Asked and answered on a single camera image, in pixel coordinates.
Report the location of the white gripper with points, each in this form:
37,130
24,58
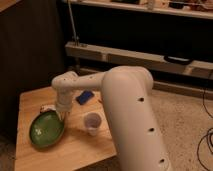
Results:
63,103

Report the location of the green ceramic bowl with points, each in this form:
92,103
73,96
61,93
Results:
46,129

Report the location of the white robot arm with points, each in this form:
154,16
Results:
125,99

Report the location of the white plastic cup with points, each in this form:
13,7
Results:
92,123

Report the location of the blue rectangular block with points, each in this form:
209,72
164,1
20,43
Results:
84,97

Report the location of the metal pole stand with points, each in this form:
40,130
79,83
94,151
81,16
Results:
75,37

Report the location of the long wooden shelf unit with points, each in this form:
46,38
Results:
116,33

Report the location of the black handle on shelf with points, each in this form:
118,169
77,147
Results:
177,61

